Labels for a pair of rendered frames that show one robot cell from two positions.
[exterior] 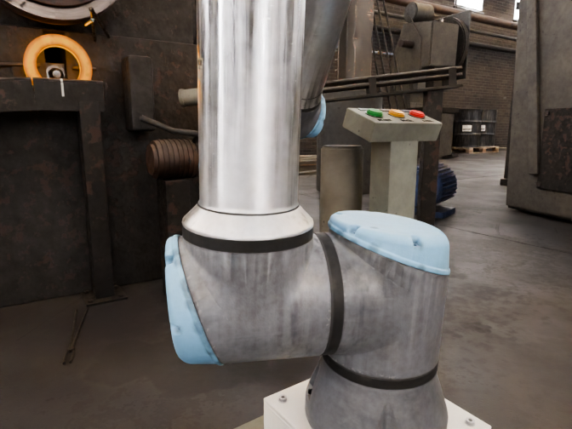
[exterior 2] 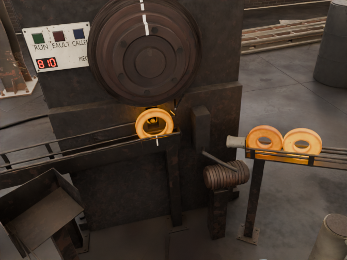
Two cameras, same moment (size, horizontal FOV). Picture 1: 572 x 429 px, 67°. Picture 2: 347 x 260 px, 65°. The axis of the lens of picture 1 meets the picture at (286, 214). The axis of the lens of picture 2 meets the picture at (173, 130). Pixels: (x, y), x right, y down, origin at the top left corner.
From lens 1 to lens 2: 1.00 m
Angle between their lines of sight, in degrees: 31
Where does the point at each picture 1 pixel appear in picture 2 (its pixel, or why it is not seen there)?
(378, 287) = not seen: outside the picture
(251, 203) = not seen: outside the picture
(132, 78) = (197, 128)
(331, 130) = (335, 37)
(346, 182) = (337, 252)
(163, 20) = (219, 69)
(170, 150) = (219, 179)
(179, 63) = (227, 99)
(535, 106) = not seen: outside the picture
